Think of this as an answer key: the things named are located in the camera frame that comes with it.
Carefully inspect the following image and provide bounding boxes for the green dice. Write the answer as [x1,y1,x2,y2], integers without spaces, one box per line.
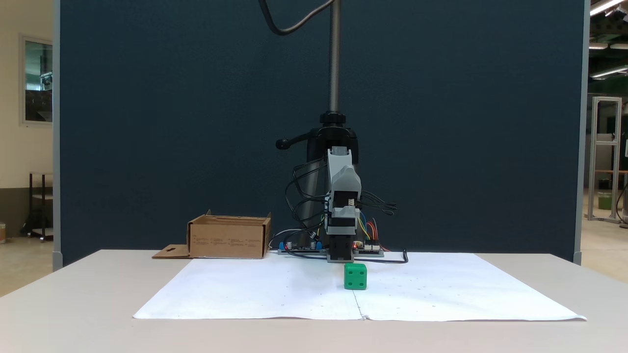
[344,263,368,290]

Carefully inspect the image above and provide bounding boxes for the circuit board with blue terminals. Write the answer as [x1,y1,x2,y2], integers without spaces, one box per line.
[278,239,327,256]

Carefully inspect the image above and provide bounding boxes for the brown cardboard box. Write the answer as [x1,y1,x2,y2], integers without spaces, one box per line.
[152,210,272,259]

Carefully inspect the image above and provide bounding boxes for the white paper sheet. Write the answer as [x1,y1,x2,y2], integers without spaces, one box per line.
[133,252,587,322]

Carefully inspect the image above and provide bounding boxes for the dark blue partition panel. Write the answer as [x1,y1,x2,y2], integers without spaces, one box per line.
[53,0,589,270]

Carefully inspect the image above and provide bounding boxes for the dark shelf rack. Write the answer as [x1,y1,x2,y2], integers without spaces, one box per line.
[22,172,53,242]

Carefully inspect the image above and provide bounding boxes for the black wire loop at elbow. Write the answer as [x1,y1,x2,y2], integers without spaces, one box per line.
[285,159,328,231]

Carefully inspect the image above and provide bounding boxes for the black wire at arm base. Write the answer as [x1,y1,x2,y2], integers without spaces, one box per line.
[292,216,327,248]

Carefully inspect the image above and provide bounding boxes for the thin grey cable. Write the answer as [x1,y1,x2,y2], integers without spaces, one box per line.
[269,228,297,252]

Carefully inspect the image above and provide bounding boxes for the black wire loop at wrist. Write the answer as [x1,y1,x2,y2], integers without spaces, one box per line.
[361,190,398,217]

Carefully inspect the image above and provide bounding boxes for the circuit board with coloured wires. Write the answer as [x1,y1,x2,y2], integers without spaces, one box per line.
[353,240,385,257]

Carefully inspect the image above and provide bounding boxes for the black cable on table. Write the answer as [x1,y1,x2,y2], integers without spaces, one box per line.
[353,249,409,265]

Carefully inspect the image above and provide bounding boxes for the metal camera stand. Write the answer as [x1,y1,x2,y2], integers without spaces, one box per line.
[276,0,361,248]

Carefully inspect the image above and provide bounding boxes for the grey camera cable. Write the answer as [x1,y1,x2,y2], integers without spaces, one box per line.
[259,0,335,36]

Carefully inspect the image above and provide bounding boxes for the framed wall window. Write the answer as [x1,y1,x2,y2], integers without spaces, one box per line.
[20,34,53,127]

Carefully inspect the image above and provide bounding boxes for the aluminium profile frame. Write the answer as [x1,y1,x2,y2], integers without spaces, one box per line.
[588,96,623,224]

